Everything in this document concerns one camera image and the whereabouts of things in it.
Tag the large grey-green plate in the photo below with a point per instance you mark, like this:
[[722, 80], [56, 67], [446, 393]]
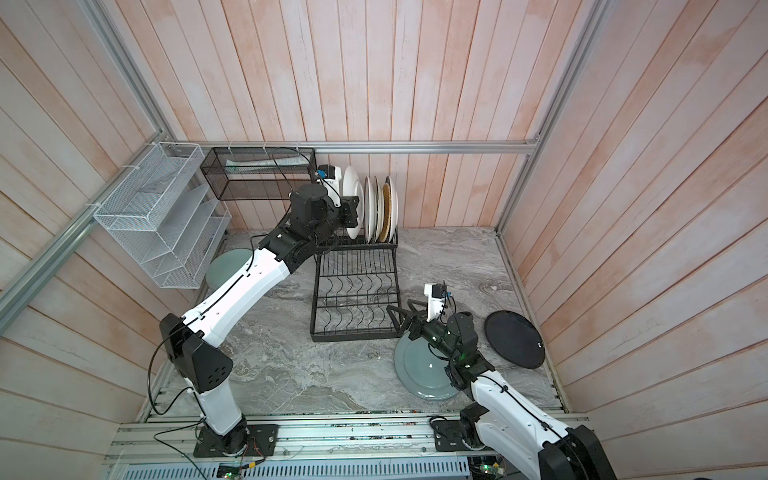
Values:
[[421, 371]]

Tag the yellow woven plate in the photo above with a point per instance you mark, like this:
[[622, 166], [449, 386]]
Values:
[[386, 210]]

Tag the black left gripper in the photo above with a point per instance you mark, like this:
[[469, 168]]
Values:
[[349, 209]]

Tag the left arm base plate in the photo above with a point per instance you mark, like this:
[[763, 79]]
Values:
[[249, 439]]

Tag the cream plate with berry sprigs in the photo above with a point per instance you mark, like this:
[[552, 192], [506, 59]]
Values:
[[379, 215]]

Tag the black mesh wall basket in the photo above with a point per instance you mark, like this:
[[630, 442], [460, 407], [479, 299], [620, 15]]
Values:
[[258, 173]]

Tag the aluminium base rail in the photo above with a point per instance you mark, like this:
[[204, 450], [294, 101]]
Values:
[[299, 437]]

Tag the aluminium wall frame rail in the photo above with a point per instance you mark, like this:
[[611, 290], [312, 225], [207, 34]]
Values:
[[391, 147]]

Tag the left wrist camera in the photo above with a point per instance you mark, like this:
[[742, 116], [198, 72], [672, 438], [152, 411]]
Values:
[[330, 177]]

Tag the black round plate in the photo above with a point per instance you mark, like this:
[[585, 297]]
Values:
[[515, 339]]

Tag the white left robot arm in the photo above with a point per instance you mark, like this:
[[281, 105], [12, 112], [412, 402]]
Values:
[[192, 341]]

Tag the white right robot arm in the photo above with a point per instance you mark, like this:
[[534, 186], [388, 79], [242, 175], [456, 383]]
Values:
[[500, 418]]

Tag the pale green leaf plate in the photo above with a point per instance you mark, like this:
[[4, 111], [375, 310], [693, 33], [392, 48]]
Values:
[[225, 266]]

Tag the black wire dish rack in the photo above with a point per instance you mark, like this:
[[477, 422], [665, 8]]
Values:
[[355, 282]]

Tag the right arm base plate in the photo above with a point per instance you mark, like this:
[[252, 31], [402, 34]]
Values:
[[454, 435]]

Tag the white plate dark green rim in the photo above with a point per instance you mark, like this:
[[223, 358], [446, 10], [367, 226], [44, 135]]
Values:
[[394, 208]]

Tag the white plate orange sunburst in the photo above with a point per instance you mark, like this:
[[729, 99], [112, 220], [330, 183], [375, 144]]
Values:
[[371, 209]]

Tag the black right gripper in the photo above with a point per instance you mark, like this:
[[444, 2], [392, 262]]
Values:
[[420, 318]]

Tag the white mesh wall shelf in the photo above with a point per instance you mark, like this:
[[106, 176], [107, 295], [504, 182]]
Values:
[[171, 228]]

